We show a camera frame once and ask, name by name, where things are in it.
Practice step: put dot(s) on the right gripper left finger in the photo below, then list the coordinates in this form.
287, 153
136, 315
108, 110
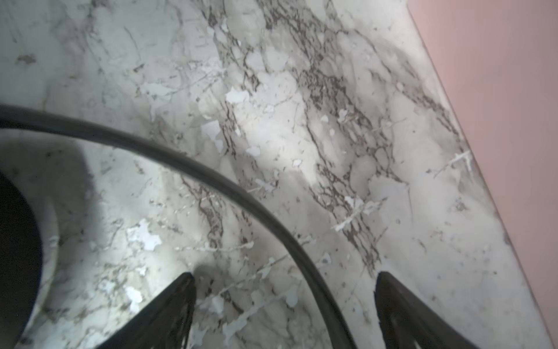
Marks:
164, 323

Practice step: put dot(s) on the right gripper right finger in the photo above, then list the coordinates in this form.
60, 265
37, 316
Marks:
407, 322

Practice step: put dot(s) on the pink compartment storage tray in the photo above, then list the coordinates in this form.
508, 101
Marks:
497, 62

